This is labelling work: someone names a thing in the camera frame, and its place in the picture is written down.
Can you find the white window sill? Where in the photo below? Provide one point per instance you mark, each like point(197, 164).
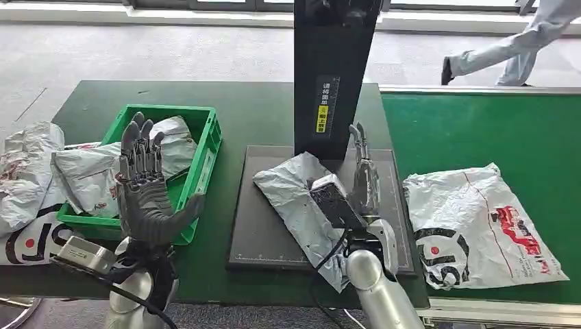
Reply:
point(181, 18)

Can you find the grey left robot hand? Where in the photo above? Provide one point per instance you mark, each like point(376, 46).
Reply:
point(145, 209)

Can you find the black scale platform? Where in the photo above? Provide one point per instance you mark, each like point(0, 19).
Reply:
point(258, 227)

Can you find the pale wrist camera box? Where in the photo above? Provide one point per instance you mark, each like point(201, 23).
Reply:
point(338, 204)
point(86, 254)

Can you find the grey-white parcel bag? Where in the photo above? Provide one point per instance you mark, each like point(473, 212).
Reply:
point(86, 177)

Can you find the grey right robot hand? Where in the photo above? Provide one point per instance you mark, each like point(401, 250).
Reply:
point(366, 186)

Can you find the small grey parcel bag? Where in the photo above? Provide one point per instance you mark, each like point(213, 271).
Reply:
point(177, 150)

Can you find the green conveyor belt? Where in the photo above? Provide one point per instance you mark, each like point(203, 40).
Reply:
point(454, 136)

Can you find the yellow black warning label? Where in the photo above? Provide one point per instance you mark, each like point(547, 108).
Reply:
point(322, 119)

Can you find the green plastic crate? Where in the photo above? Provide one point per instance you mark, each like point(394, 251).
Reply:
point(204, 150)

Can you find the plain grey parcel bag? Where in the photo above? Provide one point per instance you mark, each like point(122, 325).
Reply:
point(295, 204)

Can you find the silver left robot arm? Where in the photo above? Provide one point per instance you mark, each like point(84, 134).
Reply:
point(131, 284)

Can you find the crumpled white parcel red print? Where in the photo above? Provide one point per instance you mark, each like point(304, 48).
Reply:
point(27, 172)

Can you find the white parcel red black print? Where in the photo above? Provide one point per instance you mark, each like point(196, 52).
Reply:
point(463, 213)

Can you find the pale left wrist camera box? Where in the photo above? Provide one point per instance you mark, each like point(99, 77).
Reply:
point(86, 254)

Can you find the white parcel black logo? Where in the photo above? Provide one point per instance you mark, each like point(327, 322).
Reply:
point(27, 247)

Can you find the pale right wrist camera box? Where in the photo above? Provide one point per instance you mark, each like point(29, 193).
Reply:
point(338, 204)

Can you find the aluminium conveyor frame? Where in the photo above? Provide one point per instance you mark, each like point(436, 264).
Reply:
point(499, 313)

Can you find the person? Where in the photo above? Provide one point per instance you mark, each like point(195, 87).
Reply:
point(513, 50)

